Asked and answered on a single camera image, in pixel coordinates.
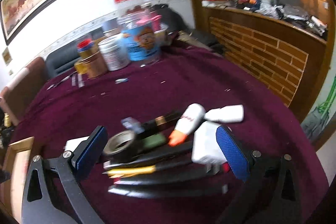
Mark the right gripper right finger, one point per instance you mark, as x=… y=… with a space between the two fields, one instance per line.
x=270 y=192

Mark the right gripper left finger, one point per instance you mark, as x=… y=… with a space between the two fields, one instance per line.
x=70 y=167

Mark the large white charger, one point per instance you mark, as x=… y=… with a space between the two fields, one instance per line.
x=72 y=144

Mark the small white charger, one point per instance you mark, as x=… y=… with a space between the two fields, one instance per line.
x=205 y=147

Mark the black marker white cap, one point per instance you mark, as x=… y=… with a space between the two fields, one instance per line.
x=160 y=154

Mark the black tape roll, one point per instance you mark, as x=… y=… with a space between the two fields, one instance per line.
x=121 y=145

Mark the yellow utility knife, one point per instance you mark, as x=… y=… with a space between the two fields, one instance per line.
x=129 y=172

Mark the white orange glue bottle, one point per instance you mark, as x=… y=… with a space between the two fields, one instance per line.
x=186 y=124

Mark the green lighter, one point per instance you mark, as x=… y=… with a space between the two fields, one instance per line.
x=153 y=142

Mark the black marker red cap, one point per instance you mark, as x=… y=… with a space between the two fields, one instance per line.
x=171 y=177

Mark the black marker grey cap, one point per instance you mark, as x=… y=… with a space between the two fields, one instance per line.
x=154 y=193

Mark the cardboard box tray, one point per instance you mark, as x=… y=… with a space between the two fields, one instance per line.
x=16 y=164

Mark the maroon armchair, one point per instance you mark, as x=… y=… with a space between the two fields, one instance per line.
x=16 y=98

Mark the black silver pen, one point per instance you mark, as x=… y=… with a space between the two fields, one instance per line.
x=63 y=80

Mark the wooden brick-pattern counter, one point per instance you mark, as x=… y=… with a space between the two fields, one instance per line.
x=291 y=62

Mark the white pen on table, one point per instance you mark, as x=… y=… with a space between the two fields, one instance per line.
x=80 y=81

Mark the thin silver pen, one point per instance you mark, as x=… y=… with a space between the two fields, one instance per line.
x=74 y=80

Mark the black gold lipstick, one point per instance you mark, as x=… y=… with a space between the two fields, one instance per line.
x=159 y=124

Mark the black leather sofa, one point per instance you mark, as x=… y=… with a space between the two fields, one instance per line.
x=64 y=58

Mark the yellow tape roll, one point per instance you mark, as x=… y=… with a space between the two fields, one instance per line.
x=80 y=67

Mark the small blue capsule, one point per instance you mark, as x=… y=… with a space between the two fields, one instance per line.
x=122 y=80

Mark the brown paper canister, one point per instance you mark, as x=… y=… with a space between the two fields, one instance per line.
x=95 y=65

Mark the white plastic tub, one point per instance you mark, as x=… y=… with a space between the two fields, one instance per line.
x=114 y=53

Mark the blue label snack jar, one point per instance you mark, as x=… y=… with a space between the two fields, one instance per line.
x=137 y=35

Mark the red lid jar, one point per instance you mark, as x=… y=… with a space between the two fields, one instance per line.
x=125 y=7

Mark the small wall plaque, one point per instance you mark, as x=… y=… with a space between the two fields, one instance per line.
x=6 y=56

